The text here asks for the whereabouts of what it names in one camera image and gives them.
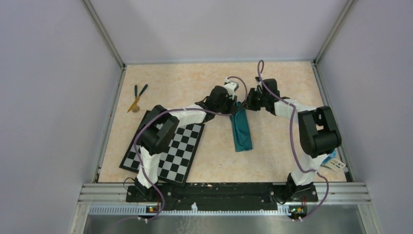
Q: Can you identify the blue toy brick structure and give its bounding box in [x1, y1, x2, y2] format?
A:
[323, 149, 337, 164]

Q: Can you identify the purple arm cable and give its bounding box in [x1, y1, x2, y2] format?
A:
[257, 59, 330, 222]
[133, 76, 248, 223]

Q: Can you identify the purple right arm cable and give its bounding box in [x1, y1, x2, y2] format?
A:
[257, 59, 330, 222]

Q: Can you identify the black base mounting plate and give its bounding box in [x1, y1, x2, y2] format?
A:
[126, 182, 319, 203]

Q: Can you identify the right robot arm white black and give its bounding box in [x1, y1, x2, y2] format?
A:
[243, 77, 341, 201]

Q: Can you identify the black white checkerboard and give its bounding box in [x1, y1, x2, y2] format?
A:
[119, 120, 205, 187]

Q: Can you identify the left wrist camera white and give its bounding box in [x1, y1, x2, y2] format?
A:
[224, 81, 239, 96]

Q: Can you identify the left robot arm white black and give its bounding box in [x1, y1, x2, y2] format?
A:
[134, 81, 239, 202]

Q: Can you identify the green handled gold spoon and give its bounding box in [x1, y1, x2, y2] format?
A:
[130, 84, 148, 113]

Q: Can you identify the teal cloth napkin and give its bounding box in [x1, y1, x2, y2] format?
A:
[230, 101, 253, 152]

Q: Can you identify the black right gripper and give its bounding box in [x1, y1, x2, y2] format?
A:
[239, 88, 267, 112]

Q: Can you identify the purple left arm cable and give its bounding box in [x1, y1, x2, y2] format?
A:
[133, 76, 248, 223]

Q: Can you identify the aluminium front rail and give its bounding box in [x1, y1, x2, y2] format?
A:
[70, 182, 382, 234]

